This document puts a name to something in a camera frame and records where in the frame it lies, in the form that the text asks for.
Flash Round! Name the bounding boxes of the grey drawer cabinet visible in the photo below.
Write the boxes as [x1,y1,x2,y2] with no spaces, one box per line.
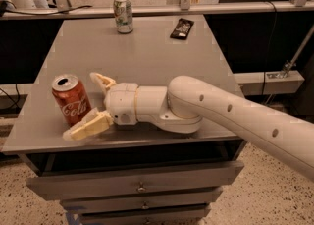
[0,14,262,225]

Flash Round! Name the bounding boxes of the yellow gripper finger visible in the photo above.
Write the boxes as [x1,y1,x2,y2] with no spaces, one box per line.
[90,72,117,94]
[63,108,114,141]

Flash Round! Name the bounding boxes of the black cable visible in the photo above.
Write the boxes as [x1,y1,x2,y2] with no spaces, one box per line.
[0,0,93,16]

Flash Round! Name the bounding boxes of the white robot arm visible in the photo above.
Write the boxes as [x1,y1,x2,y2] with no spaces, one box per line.
[63,73,314,181]

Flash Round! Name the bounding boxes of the middle grey drawer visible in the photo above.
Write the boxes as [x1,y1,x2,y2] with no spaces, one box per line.
[61,187,223,214]

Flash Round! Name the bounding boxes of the top grey drawer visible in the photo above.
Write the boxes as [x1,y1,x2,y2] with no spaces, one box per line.
[26,161,244,200]

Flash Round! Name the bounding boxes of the grey drawer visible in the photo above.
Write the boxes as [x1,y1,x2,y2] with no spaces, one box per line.
[26,161,244,200]
[61,187,223,214]
[79,204,210,225]

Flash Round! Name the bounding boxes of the grey metal rail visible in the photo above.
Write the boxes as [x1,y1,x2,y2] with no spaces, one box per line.
[0,1,314,20]

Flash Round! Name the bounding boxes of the red coke can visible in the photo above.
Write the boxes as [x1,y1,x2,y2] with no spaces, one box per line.
[52,74,91,126]

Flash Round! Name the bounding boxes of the bottom grey drawer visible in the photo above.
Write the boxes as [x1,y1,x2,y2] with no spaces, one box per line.
[79,204,210,225]

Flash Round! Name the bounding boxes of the black snack bar wrapper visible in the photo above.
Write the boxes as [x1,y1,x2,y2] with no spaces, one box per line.
[170,18,194,40]

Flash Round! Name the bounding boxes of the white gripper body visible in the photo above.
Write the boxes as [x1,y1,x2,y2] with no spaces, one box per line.
[105,83,138,125]

